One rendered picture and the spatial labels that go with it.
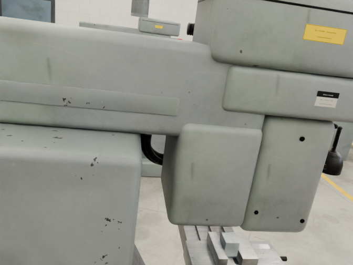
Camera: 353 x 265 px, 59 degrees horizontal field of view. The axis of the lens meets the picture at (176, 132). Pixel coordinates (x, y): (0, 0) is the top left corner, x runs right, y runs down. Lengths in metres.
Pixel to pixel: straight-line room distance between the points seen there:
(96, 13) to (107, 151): 6.76
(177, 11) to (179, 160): 6.70
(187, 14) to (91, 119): 6.75
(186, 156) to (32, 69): 0.35
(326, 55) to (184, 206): 0.44
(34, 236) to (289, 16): 0.63
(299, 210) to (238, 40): 0.46
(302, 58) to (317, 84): 0.08
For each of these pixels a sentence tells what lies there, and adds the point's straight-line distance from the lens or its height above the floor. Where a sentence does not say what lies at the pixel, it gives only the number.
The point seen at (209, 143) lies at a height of 1.56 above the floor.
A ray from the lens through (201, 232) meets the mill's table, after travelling 1.44.
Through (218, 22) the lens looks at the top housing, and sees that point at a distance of 0.63.
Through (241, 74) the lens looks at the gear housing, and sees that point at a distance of 0.66.
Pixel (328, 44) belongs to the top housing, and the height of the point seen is 1.79.
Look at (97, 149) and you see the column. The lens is 0.57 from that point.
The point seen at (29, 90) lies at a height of 1.64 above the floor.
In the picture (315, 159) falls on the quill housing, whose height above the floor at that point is 1.53.
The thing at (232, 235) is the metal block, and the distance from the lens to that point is 1.22.
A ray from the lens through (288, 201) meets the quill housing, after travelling 0.84.
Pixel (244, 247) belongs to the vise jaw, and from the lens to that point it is 1.22.
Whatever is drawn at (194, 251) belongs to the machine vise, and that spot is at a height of 1.03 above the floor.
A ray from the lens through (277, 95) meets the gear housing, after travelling 0.69.
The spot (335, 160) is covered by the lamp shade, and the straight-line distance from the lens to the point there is 0.98.
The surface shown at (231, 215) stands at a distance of 0.78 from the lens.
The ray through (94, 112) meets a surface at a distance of 0.65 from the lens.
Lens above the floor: 1.78
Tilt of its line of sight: 18 degrees down
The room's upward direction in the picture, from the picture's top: 8 degrees clockwise
